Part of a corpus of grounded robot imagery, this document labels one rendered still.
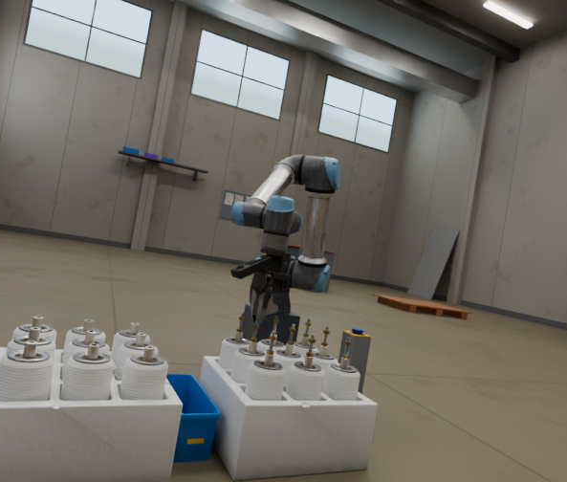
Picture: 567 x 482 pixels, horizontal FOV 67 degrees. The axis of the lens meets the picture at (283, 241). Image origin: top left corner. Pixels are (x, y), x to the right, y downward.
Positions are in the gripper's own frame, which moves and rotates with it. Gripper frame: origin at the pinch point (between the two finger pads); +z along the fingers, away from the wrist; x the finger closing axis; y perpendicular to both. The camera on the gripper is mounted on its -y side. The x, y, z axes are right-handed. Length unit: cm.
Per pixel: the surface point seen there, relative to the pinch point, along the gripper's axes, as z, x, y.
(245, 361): 11.3, -3.1, -2.8
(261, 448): 27.1, -18.9, -4.0
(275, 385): 13.2, -16.3, -1.0
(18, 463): 27, -12, -54
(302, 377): 11.2, -16.5, 6.9
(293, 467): 32.3, -20.4, 5.4
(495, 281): -33, 393, 832
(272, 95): -417, 857, 476
